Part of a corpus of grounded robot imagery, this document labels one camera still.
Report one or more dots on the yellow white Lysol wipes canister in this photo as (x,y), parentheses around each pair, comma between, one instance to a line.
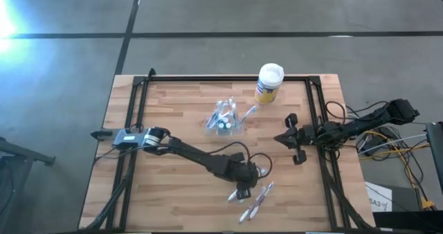
(268,88)

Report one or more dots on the teal mouthwash bottle white cap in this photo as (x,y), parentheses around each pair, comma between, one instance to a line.
(221,125)
(228,125)

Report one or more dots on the purple white toothbrush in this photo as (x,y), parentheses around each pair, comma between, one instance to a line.
(264,192)
(247,211)

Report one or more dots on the clear acrylic organizer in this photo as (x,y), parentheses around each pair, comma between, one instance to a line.
(239,132)

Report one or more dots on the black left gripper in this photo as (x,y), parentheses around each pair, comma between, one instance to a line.
(239,174)

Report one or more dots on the black equipment frame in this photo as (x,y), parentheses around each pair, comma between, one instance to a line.
(436,151)

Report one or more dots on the black stand legs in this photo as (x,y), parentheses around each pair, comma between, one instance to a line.
(20,152)

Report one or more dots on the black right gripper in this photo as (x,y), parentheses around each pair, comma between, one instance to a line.
(311,135)

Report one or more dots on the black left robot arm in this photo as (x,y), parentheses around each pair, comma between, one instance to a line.
(200,156)

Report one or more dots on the white paper label sheet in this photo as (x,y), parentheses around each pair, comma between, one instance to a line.
(379,197)

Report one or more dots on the black equipment box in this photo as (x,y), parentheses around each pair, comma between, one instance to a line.
(408,206)

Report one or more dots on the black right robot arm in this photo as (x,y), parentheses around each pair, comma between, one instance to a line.
(363,123)

